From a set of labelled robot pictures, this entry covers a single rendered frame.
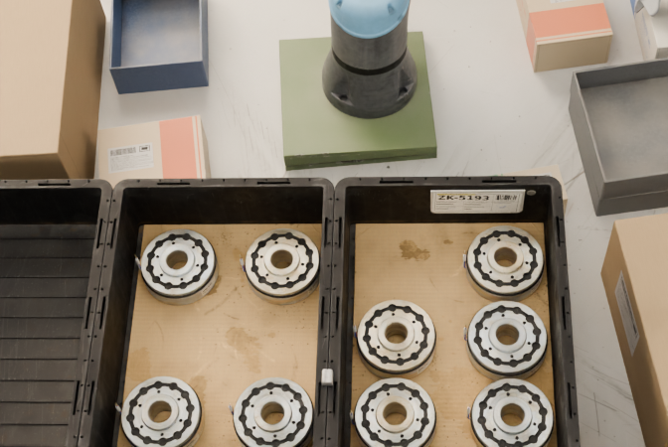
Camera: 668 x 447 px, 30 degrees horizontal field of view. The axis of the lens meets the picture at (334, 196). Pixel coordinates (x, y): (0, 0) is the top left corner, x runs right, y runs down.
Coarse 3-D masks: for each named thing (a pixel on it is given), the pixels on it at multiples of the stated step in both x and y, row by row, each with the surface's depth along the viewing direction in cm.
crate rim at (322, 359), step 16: (112, 192) 168; (112, 208) 167; (112, 224) 165; (112, 240) 166; (112, 256) 163; (112, 272) 162; (320, 272) 160; (320, 288) 159; (320, 304) 157; (96, 320) 158; (320, 320) 156; (96, 336) 158; (320, 336) 155; (96, 352) 156; (320, 352) 154; (96, 368) 155; (320, 368) 153; (96, 384) 154; (320, 384) 153; (320, 400) 152; (320, 416) 150; (80, 432) 151; (320, 432) 149
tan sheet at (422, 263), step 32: (384, 224) 174; (416, 224) 174; (448, 224) 173; (480, 224) 173; (512, 224) 173; (384, 256) 172; (416, 256) 171; (448, 256) 171; (544, 256) 170; (384, 288) 169; (416, 288) 169; (448, 288) 168; (544, 288) 168; (448, 320) 166; (544, 320) 165; (448, 352) 164; (352, 384) 162; (448, 384) 162; (480, 384) 161; (544, 384) 161; (448, 416) 159; (512, 416) 159
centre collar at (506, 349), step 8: (504, 320) 162; (512, 320) 161; (496, 328) 161; (520, 328) 161; (488, 336) 161; (520, 336) 160; (496, 344) 160; (520, 344) 160; (504, 352) 160; (512, 352) 160
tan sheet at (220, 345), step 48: (144, 240) 175; (240, 240) 174; (144, 288) 171; (240, 288) 170; (144, 336) 168; (192, 336) 167; (240, 336) 167; (288, 336) 166; (192, 384) 164; (240, 384) 163
